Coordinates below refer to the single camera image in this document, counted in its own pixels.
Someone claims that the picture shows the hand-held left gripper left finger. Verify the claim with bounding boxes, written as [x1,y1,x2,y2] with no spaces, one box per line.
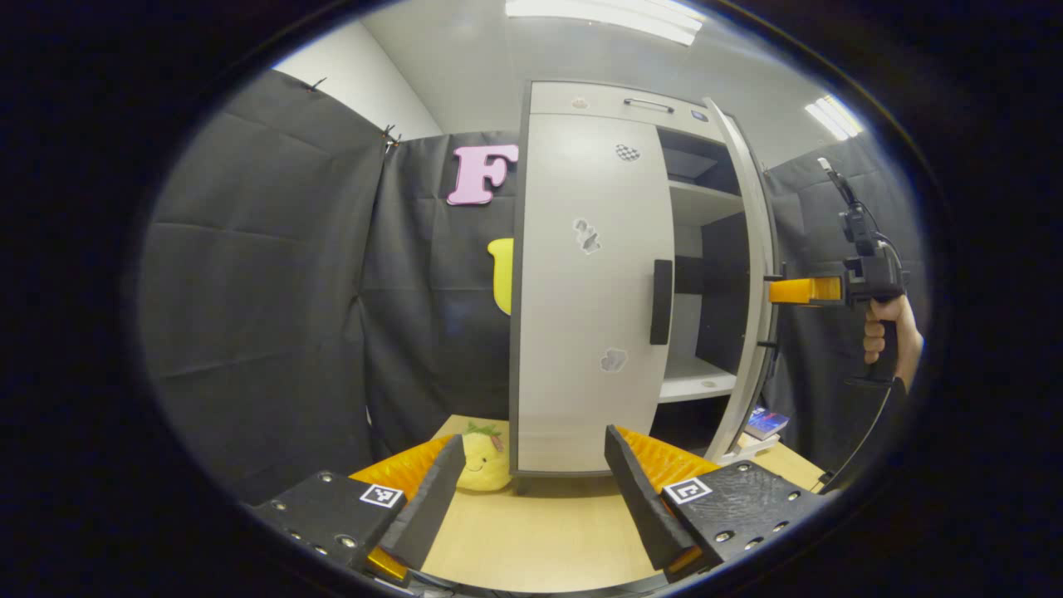
[249,433,468,586]

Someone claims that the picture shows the white book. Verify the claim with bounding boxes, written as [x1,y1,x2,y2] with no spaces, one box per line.
[723,432,781,459]

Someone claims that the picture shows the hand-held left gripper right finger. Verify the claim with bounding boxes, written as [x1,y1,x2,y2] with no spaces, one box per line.
[604,425,823,584]

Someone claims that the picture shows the long ceiling light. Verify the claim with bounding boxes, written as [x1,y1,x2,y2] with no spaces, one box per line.
[505,0,704,47]

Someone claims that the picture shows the blue book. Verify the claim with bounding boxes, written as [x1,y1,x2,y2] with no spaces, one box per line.
[745,409,790,439]

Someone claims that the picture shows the black backdrop cloth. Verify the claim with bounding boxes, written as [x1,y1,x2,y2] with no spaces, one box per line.
[137,71,927,503]

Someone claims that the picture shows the small ceiling light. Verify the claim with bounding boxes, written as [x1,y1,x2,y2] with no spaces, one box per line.
[804,94,865,142]

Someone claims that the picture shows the yellow plush toy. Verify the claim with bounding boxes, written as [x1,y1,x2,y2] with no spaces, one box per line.
[455,422,513,493]

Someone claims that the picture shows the grey cabinet door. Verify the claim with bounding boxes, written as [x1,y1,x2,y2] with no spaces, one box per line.
[515,112,675,474]
[704,98,781,462]

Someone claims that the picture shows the grey double-door shoe cabinet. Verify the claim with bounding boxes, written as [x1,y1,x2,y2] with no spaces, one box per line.
[508,79,781,495]

